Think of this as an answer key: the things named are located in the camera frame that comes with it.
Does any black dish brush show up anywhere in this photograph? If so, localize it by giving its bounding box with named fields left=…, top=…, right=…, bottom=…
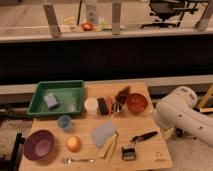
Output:
left=121, top=131, right=158, bottom=161

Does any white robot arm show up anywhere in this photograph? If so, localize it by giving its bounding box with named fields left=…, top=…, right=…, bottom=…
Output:
left=156, top=86, right=213, bottom=147

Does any white paper cup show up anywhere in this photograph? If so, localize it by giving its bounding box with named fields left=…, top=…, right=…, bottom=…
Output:
left=84, top=97, right=98, bottom=116

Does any blue plastic cup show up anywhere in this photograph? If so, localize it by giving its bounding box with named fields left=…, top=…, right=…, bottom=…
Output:
left=57, top=115, right=72, bottom=132

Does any orange carrot piece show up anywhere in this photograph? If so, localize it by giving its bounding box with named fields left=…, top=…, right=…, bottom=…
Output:
left=105, top=97, right=113, bottom=115

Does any black rectangular block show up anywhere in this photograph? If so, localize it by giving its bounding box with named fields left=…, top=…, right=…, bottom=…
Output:
left=97, top=98, right=109, bottom=115

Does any dark red snack bag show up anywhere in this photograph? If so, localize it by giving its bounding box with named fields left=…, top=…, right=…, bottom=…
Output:
left=115, top=86, right=130, bottom=105

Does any red bowl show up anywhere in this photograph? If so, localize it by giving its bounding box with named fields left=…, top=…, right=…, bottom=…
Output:
left=126, top=93, right=148, bottom=114

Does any light blue cloth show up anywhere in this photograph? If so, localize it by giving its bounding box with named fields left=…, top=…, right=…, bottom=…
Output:
left=92, top=120, right=117, bottom=148

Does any green plastic tray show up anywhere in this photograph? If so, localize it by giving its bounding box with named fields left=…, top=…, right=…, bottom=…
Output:
left=28, top=80, right=84, bottom=117

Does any blue sponge in tray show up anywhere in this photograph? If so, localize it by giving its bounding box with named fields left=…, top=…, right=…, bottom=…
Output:
left=44, top=93, right=59, bottom=109

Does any red round object on shelf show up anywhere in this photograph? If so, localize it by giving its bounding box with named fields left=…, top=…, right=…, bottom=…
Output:
left=81, top=22, right=94, bottom=31

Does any silver fork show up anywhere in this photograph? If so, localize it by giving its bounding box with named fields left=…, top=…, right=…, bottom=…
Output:
left=63, top=158, right=95, bottom=164

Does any black stand on floor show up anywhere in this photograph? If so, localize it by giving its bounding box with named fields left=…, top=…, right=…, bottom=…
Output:
left=175, top=128, right=184, bottom=138

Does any purple bowl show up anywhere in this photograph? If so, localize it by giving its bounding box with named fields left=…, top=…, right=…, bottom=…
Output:
left=23, top=130, right=54, bottom=161

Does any black office chair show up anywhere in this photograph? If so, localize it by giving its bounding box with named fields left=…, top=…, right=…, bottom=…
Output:
left=141, top=0, right=198, bottom=29

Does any black chair beside table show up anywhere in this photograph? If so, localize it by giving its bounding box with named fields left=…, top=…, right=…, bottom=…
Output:
left=0, top=133, right=25, bottom=171

